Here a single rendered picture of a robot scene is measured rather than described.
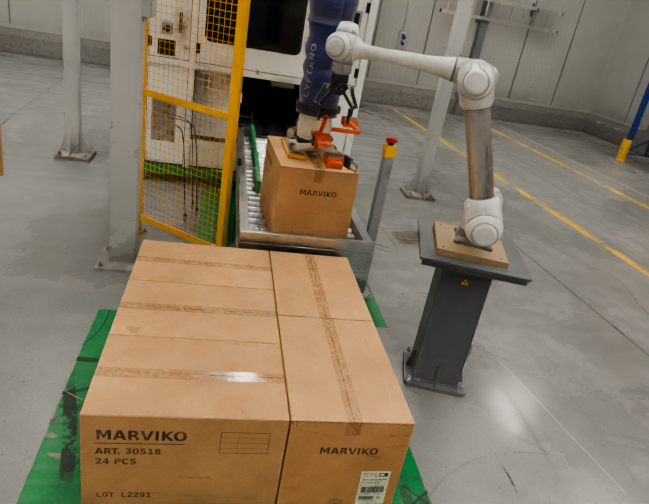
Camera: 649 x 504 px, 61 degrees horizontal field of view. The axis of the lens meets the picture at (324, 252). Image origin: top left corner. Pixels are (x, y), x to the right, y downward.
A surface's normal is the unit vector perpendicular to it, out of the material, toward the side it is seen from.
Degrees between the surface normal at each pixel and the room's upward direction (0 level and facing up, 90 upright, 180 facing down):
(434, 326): 90
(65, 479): 0
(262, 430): 90
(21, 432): 0
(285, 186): 90
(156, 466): 90
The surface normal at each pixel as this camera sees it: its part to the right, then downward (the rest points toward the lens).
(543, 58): 0.21, 0.44
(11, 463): 0.16, -0.90
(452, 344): -0.14, 0.39
